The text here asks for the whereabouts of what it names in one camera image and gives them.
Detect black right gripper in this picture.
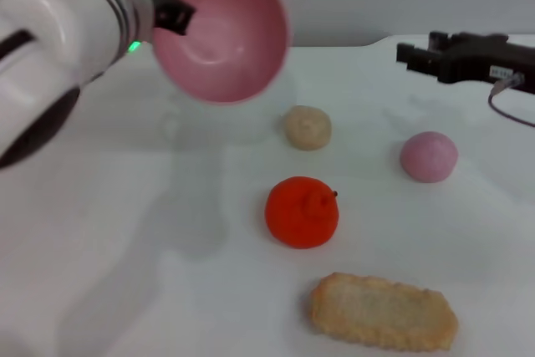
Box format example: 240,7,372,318
395,30,535,95

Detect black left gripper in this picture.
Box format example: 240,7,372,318
141,0,198,37

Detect pink plastic bowl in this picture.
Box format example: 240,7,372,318
150,0,293,108

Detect orange toy fruit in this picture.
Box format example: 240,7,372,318
264,176,340,251

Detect pink toy bun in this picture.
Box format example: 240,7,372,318
399,130,459,184

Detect beige toy bun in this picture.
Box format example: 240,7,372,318
283,105,333,151

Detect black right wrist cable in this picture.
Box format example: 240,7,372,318
487,73,535,129

